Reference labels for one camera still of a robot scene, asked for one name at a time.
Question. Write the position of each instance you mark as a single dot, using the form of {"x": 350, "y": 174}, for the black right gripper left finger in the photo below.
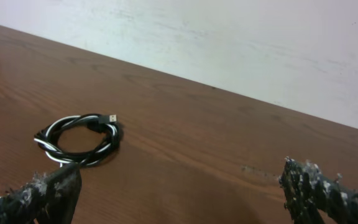
{"x": 48, "y": 198}

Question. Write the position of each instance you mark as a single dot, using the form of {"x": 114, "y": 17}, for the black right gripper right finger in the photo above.
{"x": 308, "y": 193}

